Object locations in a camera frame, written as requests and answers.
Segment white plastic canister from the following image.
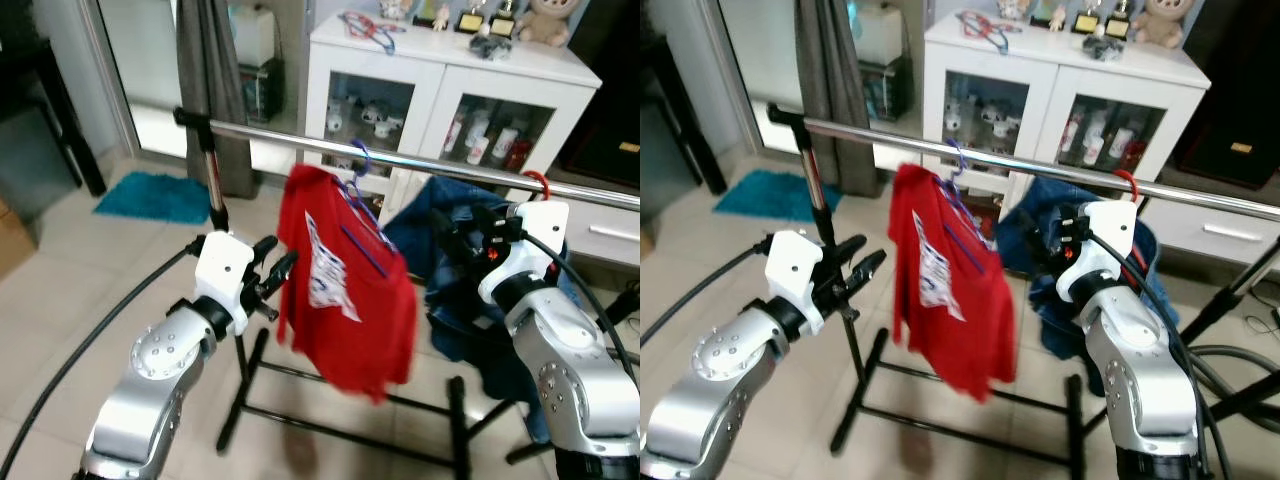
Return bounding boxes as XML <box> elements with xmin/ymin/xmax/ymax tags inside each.
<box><xmin>855</xmin><ymin>8</ymin><xmax>906</xmax><ymax>63</ymax></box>
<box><xmin>228</xmin><ymin>5</ymin><xmax>279</xmax><ymax>66</ymax></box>

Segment dark brown speaker box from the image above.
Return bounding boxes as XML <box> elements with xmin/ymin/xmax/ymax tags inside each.
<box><xmin>1165</xmin><ymin>0</ymin><xmax>1280</xmax><ymax>191</ymax></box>
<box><xmin>555</xmin><ymin>0</ymin><xmax>641</xmax><ymax>191</ymax></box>

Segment white glass-door cabinet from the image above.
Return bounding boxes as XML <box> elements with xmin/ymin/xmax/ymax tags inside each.
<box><xmin>303</xmin><ymin>12</ymin><xmax>603</xmax><ymax>226</ymax></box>
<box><xmin>920</xmin><ymin>10</ymin><xmax>1211</xmax><ymax>216</ymax></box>

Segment grey curtain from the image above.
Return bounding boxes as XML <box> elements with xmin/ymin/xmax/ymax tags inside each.
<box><xmin>795</xmin><ymin>0</ymin><xmax>876</xmax><ymax>198</ymax></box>
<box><xmin>176</xmin><ymin>0</ymin><xmax>259</xmax><ymax>198</ymax></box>

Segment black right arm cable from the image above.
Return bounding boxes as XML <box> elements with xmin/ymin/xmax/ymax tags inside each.
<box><xmin>518</xmin><ymin>230</ymin><xmax>641</xmax><ymax>386</ymax></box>
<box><xmin>1085</xmin><ymin>233</ymin><xmax>1233</xmax><ymax>480</ymax></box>

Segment red printed t-shirt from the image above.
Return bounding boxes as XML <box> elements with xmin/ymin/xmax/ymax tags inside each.
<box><xmin>277</xmin><ymin>165</ymin><xmax>419</xmax><ymax>404</ymax></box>
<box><xmin>888</xmin><ymin>163</ymin><xmax>1021</xmax><ymax>403</ymax></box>

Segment black clothes rack silver rail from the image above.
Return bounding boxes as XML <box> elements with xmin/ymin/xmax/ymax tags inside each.
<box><xmin>173</xmin><ymin>107</ymin><xmax>641</xmax><ymax>471</ymax></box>
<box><xmin>768</xmin><ymin>103</ymin><xmax>1280</xmax><ymax>476</ymax></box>

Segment teal shaggy rug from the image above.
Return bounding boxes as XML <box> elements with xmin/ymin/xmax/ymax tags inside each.
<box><xmin>93</xmin><ymin>170</ymin><xmax>213</xmax><ymax>225</ymax></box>
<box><xmin>712</xmin><ymin>168</ymin><xmax>813</xmax><ymax>223</ymax></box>

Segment blue denim garment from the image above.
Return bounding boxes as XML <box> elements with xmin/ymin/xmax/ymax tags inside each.
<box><xmin>385</xmin><ymin>178</ymin><xmax>571</xmax><ymax>441</ymax></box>
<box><xmin>995</xmin><ymin>178</ymin><xmax>1161</xmax><ymax>396</ymax></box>

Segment black furniture leg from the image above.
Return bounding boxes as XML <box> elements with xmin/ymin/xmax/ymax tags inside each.
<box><xmin>0</xmin><ymin>0</ymin><xmax>108</xmax><ymax>198</ymax></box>
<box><xmin>640</xmin><ymin>35</ymin><xmax>729</xmax><ymax>196</ymax></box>

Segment white drawer unit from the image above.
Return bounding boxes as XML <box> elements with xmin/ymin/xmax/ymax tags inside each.
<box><xmin>560</xmin><ymin>190</ymin><xmax>641</xmax><ymax>266</ymax></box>
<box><xmin>1140</xmin><ymin>195</ymin><xmax>1280</xmax><ymax>266</ymax></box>

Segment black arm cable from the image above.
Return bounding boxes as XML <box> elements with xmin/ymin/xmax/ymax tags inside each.
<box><xmin>640</xmin><ymin>238</ymin><xmax>773</xmax><ymax>349</ymax></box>
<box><xmin>518</xmin><ymin>230</ymin><xmax>641</xmax><ymax>386</ymax></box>
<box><xmin>1085</xmin><ymin>233</ymin><xmax>1233</xmax><ymax>480</ymax></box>
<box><xmin>0</xmin><ymin>240</ymin><xmax>206</xmax><ymax>476</ymax></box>

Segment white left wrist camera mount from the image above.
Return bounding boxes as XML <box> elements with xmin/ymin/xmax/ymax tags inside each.
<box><xmin>765</xmin><ymin>230</ymin><xmax>833</xmax><ymax>337</ymax></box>
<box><xmin>192</xmin><ymin>232</ymin><xmax>257</xmax><ymax>337</ymax></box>

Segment beige plush toy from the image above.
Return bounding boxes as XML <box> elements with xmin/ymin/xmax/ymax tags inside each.
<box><xmin>515</xmin><ymin>0</ymin><xmax>571</xmax><ymax>46</ymax></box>
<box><xmin>1132</xmin><ymin>0</ymin><xmax>1186</xmax><ymax>48</ymax></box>

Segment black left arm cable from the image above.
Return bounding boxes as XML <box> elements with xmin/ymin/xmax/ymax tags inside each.
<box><xmin>0</xmin><ymin>240</ymin><xmax>206</xmax><ymax>476</ymax></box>
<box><xmin>640</xmin><ymin>238</ymin><xmax>773</xmax><ymax>349</ymax></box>

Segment blue clothes hanger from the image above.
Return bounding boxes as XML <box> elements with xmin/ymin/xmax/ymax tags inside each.
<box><xmin>338</xmin><ymin>140</ymin><xmax>391</xmax><ymax>281</ymax></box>
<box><xmin>940</xmin><ymin>138</ymin><xmax>1004</xmax><ymax>279</ymax></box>

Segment blue red lanyard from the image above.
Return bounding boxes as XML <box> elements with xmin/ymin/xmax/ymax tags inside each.
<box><xmin>338</xmin><ymin>12</ymin><xmax>399</xmax><ymax>53</ymax></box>
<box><xmin>955</xmin><ymin>10</ymin><xmax>1013</xmax><ymax>51</ymax></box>

